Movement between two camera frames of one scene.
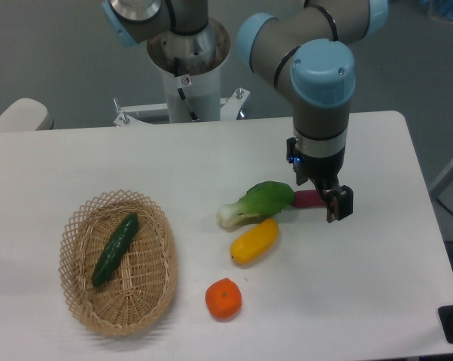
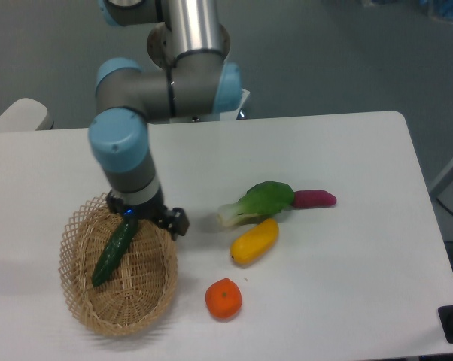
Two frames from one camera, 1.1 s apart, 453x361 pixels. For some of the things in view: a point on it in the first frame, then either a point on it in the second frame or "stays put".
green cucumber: (118, 244) stays put
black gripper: (323, 171) to (155, 209)
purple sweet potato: (310, 198) stays put
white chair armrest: (25, 114) stays put
